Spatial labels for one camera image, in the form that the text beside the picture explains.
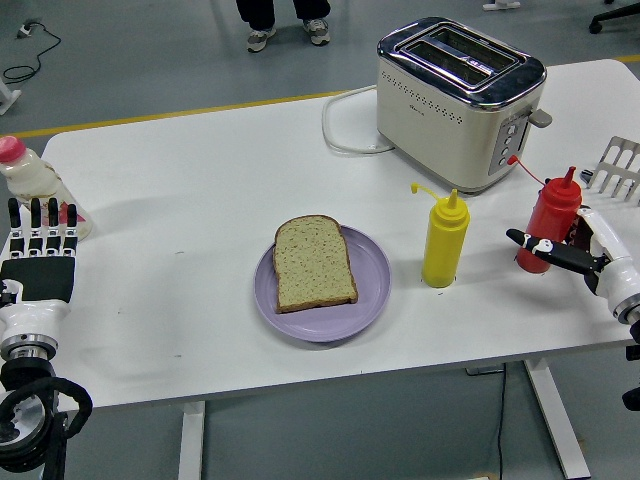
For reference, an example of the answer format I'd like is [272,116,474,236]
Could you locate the black cable under table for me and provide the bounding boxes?
[494,362,509,480]

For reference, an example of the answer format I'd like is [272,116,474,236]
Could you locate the white stand base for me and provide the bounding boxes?
[0,79,24,117]

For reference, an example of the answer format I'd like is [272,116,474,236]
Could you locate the cream and chrome toaster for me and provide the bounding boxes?
[375,16,554,196]

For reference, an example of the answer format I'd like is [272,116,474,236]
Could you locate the white toaster cord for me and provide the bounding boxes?
[321,83,397,156]

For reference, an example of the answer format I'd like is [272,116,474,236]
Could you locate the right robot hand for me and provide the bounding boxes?
[505,204,640,321]

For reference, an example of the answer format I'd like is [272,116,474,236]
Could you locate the black office chair base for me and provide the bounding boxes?
[588,0,640,35]

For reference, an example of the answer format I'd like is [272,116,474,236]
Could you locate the person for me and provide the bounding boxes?
[234,0,332,54]

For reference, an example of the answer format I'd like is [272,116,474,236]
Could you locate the black floor cable with plug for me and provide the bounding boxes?
[2,18,62,82]

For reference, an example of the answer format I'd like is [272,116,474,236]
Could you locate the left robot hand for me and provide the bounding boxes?
[0,197,80,346]

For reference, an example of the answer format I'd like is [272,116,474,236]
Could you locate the purple plate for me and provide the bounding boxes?
[253,224,393,344]

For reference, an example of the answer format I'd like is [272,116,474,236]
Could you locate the yellow squeeze bottle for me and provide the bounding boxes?
[410,182,471,289]

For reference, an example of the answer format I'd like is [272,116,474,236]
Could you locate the red squeeze bottle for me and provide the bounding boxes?
[506,155,584,275]

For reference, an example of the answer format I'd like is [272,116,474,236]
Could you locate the white table leg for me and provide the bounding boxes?
[523,357,592,480]
[177,399,207,480]

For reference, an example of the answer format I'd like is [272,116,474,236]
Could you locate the milk bottle with pink cap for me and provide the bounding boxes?
[0,135,95,242]

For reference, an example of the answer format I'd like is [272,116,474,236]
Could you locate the bread slice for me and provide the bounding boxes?
[272,214,360,315]

